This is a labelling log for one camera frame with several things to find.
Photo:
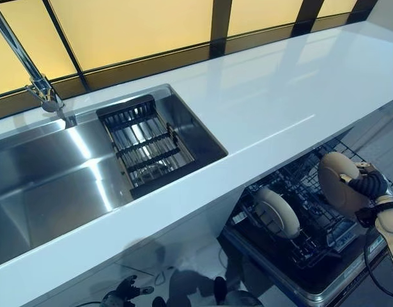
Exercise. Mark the chrome kitchen faucet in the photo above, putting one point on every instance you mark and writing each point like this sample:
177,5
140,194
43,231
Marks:
39,83

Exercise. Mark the steel sink drain strainer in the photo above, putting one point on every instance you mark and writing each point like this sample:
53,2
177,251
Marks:
149,174

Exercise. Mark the dark window frame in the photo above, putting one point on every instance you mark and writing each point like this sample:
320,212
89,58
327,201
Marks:
220,25

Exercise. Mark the stainless steel sink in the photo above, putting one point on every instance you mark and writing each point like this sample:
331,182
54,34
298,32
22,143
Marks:
49,179

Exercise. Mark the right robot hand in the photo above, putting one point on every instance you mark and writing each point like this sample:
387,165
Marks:
368,185

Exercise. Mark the white glossy cabinet front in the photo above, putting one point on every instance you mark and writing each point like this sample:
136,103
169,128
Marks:
71,272

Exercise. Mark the grey robot body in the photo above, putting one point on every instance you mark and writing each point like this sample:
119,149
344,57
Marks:
196,291

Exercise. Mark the black sink dish rack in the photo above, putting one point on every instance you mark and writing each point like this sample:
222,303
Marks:
145,147

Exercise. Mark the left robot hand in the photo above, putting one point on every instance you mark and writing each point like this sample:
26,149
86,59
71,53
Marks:
129,288

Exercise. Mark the beige ceramic plate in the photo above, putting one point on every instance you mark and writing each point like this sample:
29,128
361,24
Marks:
336,182
279,214

